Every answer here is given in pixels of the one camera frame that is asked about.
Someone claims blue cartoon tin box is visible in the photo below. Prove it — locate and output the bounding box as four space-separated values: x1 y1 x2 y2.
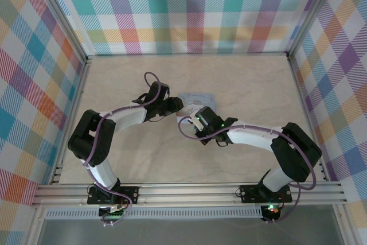
175 92 216 124

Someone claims plaid fabric backdrop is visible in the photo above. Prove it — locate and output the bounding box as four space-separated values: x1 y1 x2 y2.
292 0 367 245
45 0 326 56
0 0 87 245

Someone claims grey metal sheet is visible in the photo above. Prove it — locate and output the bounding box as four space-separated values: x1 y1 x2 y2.
37 218 345 245

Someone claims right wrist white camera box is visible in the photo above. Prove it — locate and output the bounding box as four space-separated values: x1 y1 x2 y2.
191 114 205 131

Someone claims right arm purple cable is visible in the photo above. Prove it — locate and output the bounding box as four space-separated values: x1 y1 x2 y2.
178 115 318 224

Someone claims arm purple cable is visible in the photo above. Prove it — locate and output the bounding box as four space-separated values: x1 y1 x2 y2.
178 115 318 224
82 71 162 227

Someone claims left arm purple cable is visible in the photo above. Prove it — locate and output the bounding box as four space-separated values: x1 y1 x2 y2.
82 71 162 227

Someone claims aluminium frame crossbar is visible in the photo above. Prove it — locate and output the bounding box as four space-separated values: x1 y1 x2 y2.
85 52 290 58

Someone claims aluminium mounting rail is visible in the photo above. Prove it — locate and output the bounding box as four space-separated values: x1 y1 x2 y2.
30 181 348 208

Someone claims thin black wire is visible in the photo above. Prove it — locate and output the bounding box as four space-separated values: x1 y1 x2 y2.
234 184 260 197

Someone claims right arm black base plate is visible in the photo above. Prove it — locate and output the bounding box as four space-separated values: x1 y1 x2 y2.
239 184 293 203

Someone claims grey slotted cable duct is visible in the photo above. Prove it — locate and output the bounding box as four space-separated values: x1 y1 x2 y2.
44 209 264 220

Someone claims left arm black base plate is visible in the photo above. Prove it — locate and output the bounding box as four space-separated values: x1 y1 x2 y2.
87 186 140 205

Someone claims aluminium frame post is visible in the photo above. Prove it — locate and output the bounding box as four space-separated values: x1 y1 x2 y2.
28 0 89 64
286 0 343 60

